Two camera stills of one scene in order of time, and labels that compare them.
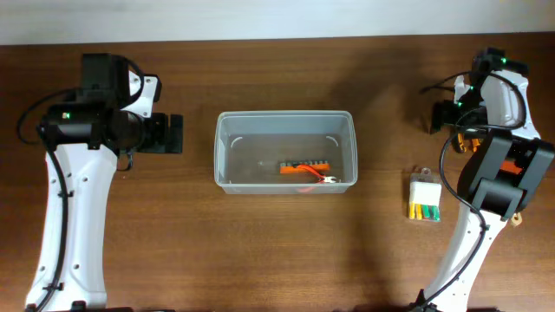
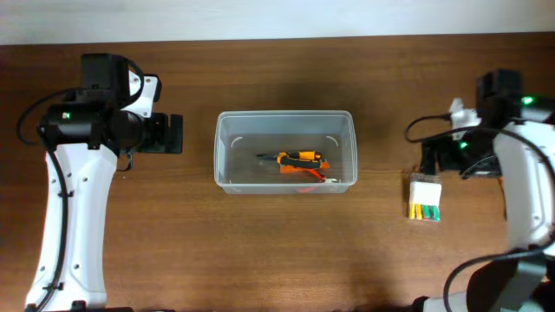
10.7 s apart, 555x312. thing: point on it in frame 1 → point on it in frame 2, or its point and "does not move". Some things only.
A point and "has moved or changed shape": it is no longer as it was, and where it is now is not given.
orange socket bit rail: [292, 167] does not move
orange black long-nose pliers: [461, 142] has moved or changed shape
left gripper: [174, 133] does not move
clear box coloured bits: [425, 196] does not move
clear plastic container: [285, 152] does not move
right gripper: [436, 117] → [434, 157]
